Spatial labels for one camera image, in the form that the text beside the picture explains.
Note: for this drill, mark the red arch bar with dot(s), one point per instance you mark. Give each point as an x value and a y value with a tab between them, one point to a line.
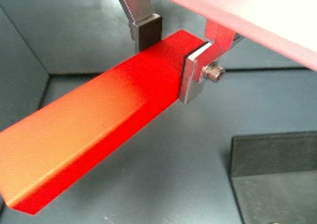
55	145

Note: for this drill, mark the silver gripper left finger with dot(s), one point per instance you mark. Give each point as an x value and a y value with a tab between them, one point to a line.
145	23

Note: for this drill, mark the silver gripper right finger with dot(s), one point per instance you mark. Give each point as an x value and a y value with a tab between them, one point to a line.
201	65

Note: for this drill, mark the black curved fixture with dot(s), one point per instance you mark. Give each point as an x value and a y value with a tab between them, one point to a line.
273	177

